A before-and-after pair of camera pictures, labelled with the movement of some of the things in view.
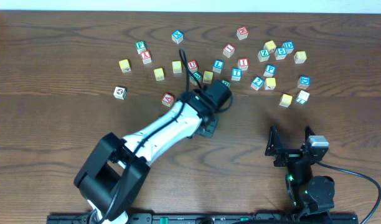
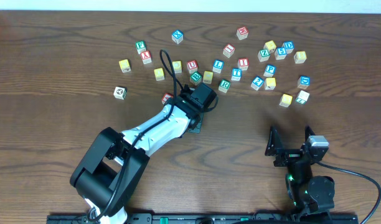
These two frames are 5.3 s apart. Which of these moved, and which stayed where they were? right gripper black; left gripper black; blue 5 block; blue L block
Moved: left gripper black
Stayed: blue L block; blue 5 block; right gripper black
